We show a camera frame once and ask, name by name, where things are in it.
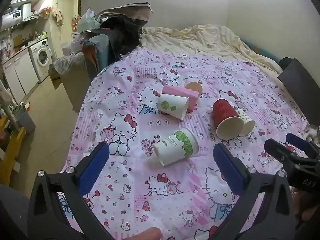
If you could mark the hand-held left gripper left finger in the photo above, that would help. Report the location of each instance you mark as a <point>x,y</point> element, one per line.
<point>92,171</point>

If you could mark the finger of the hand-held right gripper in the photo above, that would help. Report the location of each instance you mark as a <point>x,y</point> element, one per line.
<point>278,150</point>
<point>297,140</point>

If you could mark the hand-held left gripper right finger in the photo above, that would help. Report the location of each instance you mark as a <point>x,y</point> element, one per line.
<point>228,171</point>

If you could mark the white cup green leaf print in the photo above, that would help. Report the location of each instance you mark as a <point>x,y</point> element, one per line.
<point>175,147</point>

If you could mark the person's right forearm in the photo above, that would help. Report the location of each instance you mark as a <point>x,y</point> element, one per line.
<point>303,205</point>

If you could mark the small white paper cup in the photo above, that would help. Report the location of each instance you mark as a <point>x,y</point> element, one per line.
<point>246,122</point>

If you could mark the red ribbed paper cup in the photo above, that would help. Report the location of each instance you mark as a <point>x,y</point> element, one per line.
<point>225,117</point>

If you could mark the white cup green tree print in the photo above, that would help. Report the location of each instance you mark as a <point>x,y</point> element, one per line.
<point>173,106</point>

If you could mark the tan paper cup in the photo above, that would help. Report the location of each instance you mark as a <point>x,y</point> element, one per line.
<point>193,88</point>

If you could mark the person's left hand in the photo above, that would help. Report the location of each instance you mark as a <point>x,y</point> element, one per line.
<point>147,234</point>

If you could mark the dark board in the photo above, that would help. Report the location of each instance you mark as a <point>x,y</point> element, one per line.
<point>300,85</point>

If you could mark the pink cartoon printed cloth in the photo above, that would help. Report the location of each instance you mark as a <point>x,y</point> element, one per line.
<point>175,200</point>

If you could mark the yellow stool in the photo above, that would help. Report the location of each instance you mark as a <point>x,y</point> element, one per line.
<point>12,147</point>

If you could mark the grey bin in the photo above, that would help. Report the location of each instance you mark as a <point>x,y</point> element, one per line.
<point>25,120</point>

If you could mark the pink box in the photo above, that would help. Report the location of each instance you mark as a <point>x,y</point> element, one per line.
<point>175,91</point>

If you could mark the cardboard box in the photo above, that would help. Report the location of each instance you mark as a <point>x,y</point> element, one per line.
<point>54,76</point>

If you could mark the grey fluffy cloth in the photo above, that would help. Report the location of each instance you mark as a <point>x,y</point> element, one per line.
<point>67,62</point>

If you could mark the white kitchen cabinet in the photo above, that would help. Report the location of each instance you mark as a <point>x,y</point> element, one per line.
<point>21,73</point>

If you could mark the white washing machine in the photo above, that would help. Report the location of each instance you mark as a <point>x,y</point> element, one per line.
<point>42,55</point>

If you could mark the cream blanket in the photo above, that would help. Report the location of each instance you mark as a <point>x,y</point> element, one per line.
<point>200,40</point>

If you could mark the pile of dark clothes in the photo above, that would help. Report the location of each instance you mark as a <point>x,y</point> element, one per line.
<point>120,30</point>

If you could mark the pale green plastic bag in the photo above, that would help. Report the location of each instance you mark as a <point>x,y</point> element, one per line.
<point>87,21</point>

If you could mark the hanging beige towel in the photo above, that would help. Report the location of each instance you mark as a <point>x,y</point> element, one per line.
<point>59,15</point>

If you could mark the white water heater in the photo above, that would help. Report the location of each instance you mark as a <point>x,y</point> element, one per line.
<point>26,11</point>

